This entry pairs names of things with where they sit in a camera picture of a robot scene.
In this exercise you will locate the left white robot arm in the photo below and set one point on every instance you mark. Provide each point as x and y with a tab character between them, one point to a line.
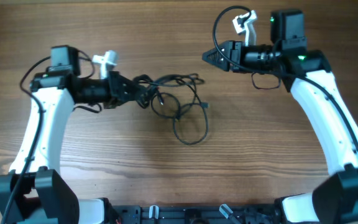
33	190

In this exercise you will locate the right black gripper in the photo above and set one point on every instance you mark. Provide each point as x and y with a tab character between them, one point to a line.
230	48

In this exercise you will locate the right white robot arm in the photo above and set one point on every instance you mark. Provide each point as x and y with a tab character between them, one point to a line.
308	77

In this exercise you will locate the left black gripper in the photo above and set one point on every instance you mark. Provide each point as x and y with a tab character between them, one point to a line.
116	83

